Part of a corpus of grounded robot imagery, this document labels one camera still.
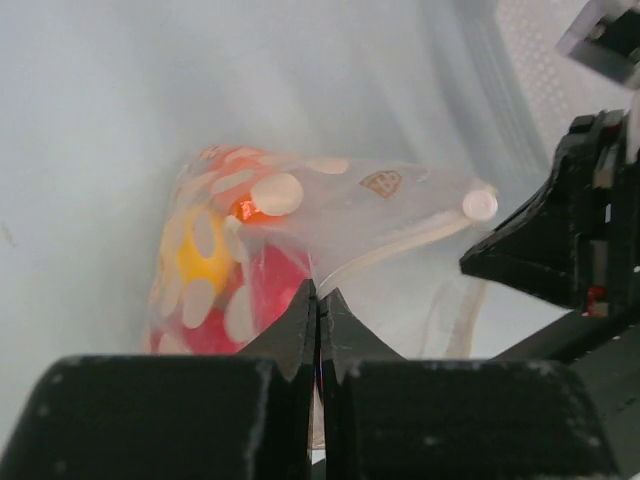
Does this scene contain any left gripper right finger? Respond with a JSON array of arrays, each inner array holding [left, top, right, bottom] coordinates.
[[317, 292, 621, 479]]

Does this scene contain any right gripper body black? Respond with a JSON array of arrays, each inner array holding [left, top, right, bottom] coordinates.
[[564, 110, 639, 317]]

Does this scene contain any clear polka dot zip bag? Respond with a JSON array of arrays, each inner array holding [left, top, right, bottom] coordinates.
[[143, 154, 498, 359]]

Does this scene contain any red fake fruit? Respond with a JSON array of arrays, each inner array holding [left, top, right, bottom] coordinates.
[[148, 244, 311, 354]]

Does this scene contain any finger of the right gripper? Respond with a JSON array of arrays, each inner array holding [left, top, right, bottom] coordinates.
[[459, 149, 586, 311]]

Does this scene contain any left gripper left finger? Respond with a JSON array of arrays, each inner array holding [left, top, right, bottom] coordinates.
[[1, 281, 317, 479]]

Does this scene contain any orange fake fruit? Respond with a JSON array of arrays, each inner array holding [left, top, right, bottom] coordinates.
[[198, 145, 290, 223]]

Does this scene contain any yellow fake fruit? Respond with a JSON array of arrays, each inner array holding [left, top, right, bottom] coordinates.
[[175, 208, 234, 292]]

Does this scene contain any white perforated plastic basket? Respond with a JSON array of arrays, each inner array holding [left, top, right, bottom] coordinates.
[[424, 0, 640, 171]]

